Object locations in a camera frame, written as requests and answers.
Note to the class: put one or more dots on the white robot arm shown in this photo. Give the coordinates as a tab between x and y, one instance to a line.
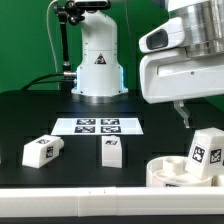
99	74

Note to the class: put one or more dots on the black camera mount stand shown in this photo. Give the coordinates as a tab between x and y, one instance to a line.
73	12

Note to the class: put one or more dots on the white round stool seat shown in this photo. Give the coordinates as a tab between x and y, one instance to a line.
169	171

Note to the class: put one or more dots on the white fiducial marker sheet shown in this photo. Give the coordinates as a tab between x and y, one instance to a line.
97	126

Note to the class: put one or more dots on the white L-shaped obstacle fence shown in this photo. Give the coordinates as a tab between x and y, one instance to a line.
112	201

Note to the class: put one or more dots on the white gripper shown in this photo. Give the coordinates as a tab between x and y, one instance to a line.
172	76

